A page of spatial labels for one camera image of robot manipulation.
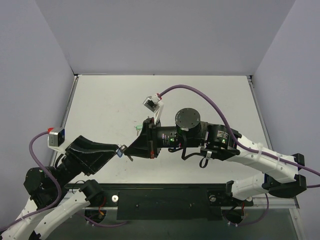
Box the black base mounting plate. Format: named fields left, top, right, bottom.
left=82, top=183, right=253, bottom=222

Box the blue key tag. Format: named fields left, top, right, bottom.
left=116, top=147, right=124, bottom=158

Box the green key tag with key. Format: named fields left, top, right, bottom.
left=135, top=125, right=143, bottom=136

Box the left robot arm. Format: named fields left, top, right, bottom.
left=0, top=131, right=120, bottom=240

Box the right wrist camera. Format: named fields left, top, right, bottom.
left=143, top=94, right=164, bottom=124

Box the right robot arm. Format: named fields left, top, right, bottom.
left=124, top=108, right=307, bottom=205

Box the silver key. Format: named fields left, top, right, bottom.
left=119, top=144, right=133, bottom=162

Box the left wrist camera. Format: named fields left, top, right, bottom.
left=47, top=127, right=66, bottom=153

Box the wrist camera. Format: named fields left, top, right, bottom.
left=143, top=94, right=164, bottom=124
left=47, top=127, right=66, bottom=153

